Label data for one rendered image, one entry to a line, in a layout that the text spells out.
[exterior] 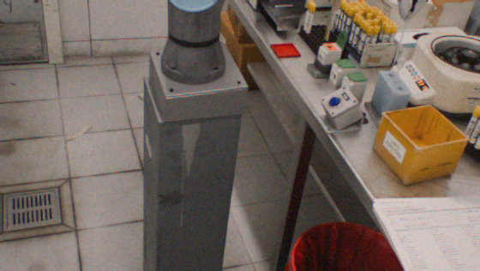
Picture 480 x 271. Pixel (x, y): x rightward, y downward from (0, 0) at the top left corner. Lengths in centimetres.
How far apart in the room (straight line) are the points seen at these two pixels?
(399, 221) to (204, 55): 55
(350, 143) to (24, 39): 220
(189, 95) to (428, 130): 55
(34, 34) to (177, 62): 195
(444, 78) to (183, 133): 64
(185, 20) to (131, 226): 120
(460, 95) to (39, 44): 228
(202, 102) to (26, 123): 163
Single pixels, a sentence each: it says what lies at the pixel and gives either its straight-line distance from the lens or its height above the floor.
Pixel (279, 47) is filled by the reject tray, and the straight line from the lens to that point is 166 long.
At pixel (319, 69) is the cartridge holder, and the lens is 155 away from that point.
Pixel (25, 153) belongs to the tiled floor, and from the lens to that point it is 266.
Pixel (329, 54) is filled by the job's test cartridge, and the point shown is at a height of 94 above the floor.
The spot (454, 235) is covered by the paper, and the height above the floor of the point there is 89.
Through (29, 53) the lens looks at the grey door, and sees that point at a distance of 324.
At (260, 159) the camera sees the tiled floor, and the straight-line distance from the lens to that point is 263.
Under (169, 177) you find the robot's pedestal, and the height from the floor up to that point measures 70.
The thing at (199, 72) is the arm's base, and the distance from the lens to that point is 129.
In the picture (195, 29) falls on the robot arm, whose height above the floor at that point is 108.
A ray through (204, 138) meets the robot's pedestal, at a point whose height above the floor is 81.
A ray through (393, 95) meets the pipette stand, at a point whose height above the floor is 97.
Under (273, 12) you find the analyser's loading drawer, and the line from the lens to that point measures 175.
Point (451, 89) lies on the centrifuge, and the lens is 149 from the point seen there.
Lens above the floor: 164
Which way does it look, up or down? 37 degrees down
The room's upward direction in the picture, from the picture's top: 8 degrees clockwise
